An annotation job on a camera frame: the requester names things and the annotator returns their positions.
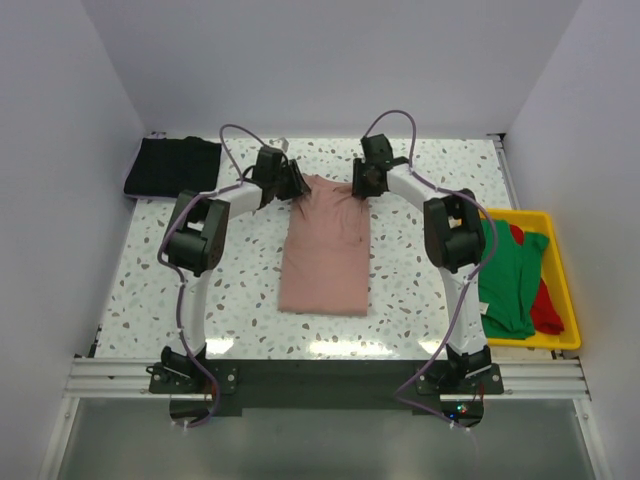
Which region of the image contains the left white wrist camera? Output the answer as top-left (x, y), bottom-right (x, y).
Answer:
top-left (269, 137), bottom-right (289, 152)

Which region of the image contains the folded black t-shirt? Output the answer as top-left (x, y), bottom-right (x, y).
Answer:
top-left (123, 136), bottom-right (222, 198)

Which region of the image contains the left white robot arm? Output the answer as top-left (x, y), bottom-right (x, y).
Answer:
top-left (158, 146), bottom-right (310, 392)

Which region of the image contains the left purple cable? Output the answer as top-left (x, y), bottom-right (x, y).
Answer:
top-left (157, 123), bottom-right (266, 430)

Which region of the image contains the yellow plastic bin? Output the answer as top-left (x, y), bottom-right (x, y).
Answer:
top-left (488, 209), bottom-right (582, 351)

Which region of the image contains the pink printed t-shirt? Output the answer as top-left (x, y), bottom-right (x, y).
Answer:
top-left (278, 175), bottom-right (371, 317)

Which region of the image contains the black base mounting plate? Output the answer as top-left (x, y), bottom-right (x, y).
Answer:
top-left (146, 360), bottom-right (505, 427)

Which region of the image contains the red t-shirt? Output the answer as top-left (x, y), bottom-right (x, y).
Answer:
top-left (509, 224), bottom-right (564, 340)

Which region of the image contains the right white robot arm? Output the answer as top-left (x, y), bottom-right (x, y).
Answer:
top-left (352, 134), bottom-right (491, 393)

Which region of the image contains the green t-shirt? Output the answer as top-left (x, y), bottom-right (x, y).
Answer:
top-left (478, 220), bottom-right (549, 340)

